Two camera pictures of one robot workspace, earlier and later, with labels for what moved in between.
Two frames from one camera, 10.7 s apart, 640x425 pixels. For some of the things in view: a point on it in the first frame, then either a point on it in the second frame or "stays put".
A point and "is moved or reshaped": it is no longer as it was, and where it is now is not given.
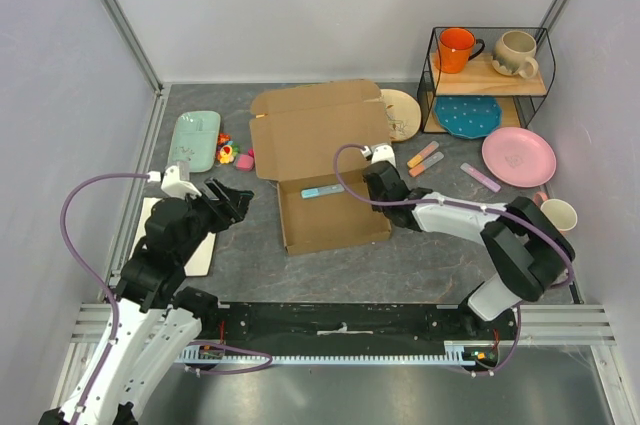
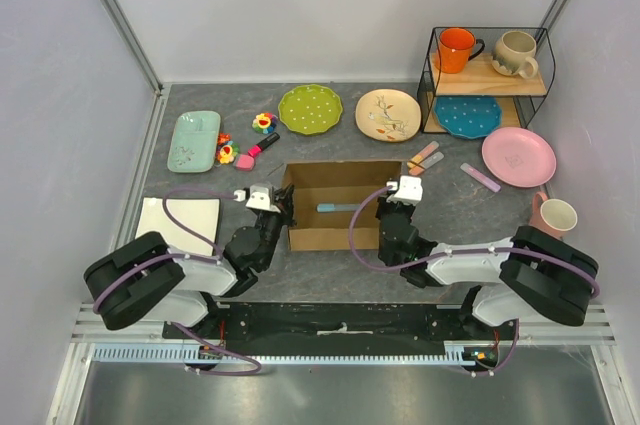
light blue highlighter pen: (307, 193) to (337, 207)
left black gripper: (230, 208) to (284, 199)
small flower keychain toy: (226, 149) stays put
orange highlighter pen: (419, 157) stays put
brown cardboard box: (297, 132) is moved or reshaped
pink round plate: (519, 156) stays put
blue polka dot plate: (468, 116) stays put
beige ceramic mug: (513, 55) stays put
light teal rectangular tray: (195, 140) stays put
